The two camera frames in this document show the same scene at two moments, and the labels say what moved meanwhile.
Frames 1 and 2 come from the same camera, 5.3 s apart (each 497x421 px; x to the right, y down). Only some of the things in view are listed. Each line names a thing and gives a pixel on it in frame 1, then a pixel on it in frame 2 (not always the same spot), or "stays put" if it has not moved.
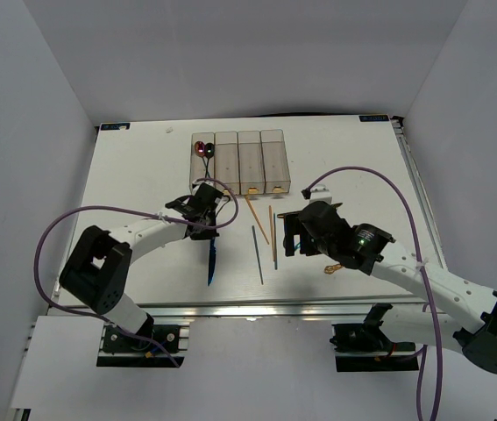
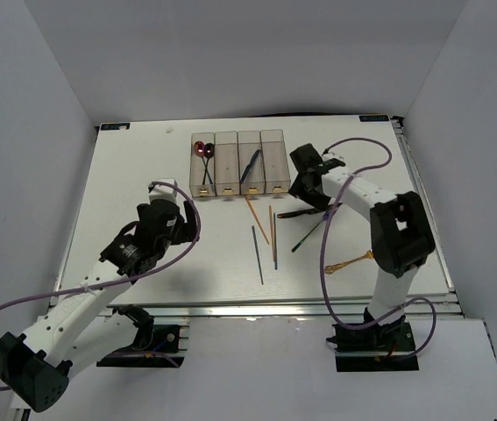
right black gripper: [292, 226] to [297, 189]
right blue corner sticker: [374, 118] stays put
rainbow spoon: [200, 149] stays put
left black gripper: [203, 235] to [186, 231]
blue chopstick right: [275, 240] stays put
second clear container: [227, 160] stays put
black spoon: [209, 152] stays put
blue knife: [211, 260] to [249, 166]
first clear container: [202, 160] stays put
